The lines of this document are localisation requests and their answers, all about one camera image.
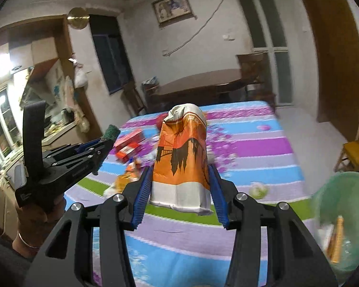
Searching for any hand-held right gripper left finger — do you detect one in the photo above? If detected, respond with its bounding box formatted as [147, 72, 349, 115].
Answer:
[24, 167, 153, 287]

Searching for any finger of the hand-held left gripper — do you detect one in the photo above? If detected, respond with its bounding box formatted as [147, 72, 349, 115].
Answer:
[56, 140, 114, 186]
[43, 138, 101, 164]

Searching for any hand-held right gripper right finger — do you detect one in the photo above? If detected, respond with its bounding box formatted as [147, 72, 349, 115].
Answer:
[210, 165, 339, 287]

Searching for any green scouring pad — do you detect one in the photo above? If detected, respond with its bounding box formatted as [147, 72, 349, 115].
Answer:
[99, 125, 119, 144]

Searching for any red cigarette pack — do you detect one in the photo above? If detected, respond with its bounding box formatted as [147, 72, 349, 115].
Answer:
[116, 143, 140, 160]

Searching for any orange and white snack bag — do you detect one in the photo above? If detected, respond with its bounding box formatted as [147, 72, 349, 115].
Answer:
[150, 104, 213, 216]

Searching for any green plastic basin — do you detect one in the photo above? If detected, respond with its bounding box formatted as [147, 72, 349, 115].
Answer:
[311, 172, 359, 281]

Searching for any person's left forearm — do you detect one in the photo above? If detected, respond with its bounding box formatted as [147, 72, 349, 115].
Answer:
[11, 232, 44, 259]

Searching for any person's left hand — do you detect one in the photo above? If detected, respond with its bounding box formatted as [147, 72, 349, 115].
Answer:
[14, 197, 67, 247]

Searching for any yellow candy wrapper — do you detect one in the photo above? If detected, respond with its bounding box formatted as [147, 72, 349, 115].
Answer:
[115, 160, 144, 192]

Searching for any kitchen window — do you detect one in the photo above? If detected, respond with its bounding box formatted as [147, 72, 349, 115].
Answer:
[0, 87, 16, 159]

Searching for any large red carton box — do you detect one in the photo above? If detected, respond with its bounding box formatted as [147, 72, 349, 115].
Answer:
[114, 128, 144, 148]

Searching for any striped floral tablecloth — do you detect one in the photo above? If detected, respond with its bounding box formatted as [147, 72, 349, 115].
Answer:
[64, 100, 318, 287]

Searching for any hanging white plastic bag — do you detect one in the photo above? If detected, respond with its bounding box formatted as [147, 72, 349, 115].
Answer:
[74, 65, 89, 88]

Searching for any dark wooden chair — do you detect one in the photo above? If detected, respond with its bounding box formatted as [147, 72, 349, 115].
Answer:
[122, 82, 147, 116]

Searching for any dark window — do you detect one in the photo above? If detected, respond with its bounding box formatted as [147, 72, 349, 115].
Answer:
[90, 14, 135, 95]

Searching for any dark wooden dining table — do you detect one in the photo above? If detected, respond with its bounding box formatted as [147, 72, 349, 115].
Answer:
[150, 69, 252, 108]

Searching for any orange snack wrapper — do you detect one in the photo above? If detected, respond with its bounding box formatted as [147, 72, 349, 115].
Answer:
[329, 216, 345, 265]

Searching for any tall-backed wooden chair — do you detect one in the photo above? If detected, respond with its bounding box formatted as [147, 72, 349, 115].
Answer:
[236, 53, 276, 104]

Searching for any yellow-seated wooden chair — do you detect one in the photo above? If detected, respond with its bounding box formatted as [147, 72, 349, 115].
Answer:
[335, 113, 359, 174]

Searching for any white glass door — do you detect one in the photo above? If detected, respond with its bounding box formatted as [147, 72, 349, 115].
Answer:
[233, 0, 293, 106]

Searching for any brown wooden door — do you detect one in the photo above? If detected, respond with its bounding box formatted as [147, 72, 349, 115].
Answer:
[293, 0, 359, 139]

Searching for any metal bracelet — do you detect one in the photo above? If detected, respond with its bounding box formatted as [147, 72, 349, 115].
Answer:
[17, 232, 42, 249]

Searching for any wooden kitchen wall cabinet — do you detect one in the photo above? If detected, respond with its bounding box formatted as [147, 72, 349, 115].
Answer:
[7, 16, 73, 75]

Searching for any gold round wall disc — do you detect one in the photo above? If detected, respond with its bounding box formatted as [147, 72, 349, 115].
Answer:
[67, 7, 90, 30]

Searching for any loose wall cable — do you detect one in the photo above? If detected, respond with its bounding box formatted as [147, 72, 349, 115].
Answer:
[163, 0, 232, 57]

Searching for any framed wall picture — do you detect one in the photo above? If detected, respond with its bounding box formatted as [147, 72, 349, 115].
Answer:
[151, 0, 195, 27]

